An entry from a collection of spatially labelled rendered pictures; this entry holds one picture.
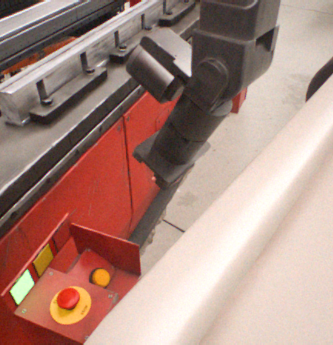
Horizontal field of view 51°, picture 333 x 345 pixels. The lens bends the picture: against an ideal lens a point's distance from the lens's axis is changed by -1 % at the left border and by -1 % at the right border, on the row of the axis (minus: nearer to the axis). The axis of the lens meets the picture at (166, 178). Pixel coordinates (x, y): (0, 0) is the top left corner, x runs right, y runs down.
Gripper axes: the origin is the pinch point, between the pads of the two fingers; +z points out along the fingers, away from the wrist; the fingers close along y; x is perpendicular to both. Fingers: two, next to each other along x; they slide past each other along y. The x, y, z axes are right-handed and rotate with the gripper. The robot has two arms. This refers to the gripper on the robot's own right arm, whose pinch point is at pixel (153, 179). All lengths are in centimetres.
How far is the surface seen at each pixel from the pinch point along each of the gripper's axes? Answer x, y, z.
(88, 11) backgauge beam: -78, -69, 47
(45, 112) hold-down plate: -34.9, -10.7, 28.0
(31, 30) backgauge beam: -72, -36, 40
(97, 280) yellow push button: 4.3, 8.4, 27.8
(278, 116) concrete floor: 7, -194, 108
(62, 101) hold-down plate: -35.9, -17.3, 28.6
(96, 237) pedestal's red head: -2.0, 3.6, 24.0
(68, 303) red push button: 4.0, 17.3, 19.0
